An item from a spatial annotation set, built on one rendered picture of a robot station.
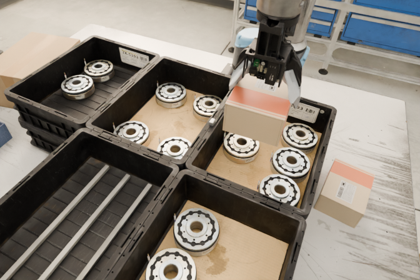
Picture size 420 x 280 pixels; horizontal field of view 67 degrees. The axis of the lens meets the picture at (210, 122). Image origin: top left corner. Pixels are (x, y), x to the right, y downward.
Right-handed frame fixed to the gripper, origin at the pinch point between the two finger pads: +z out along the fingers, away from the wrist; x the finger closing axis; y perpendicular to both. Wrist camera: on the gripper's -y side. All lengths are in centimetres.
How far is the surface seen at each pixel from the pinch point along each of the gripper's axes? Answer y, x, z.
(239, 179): 3.0, -1.4, 26.8
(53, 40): -30, -91, 24
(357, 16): -195, 29, 58
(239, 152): -3.9, -3.9, 24.0
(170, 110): -14.3, -30.7, 26.9
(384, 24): -196, 49, 60
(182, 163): 11.3, -14.2, 16.8
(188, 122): -11.7, -23.3, 26.9
